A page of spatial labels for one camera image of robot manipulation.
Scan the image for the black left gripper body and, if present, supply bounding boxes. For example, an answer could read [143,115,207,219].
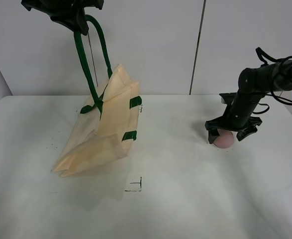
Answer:
[50,6,86,25]

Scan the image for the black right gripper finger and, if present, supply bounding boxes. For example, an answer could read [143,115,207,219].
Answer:
[236,125,257,141]
[207,128,220,144]

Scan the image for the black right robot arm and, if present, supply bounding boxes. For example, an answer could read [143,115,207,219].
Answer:
[205,57,292,144]

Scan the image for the cream linen bag green handles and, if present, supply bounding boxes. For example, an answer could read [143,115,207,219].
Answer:
[52,14,142,177]

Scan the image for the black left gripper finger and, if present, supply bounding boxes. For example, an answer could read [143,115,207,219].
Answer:
[74,15,89,34]

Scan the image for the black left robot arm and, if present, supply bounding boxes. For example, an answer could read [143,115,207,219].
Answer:
[21,0,104,35]

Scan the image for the pink peach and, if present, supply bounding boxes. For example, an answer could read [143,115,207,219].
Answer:
[213,130,234,149]

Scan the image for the black cable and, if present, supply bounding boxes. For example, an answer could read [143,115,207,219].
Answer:
[255,47,292,115]

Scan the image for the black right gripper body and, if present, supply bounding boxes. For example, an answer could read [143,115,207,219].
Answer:
[205,93,262,131]

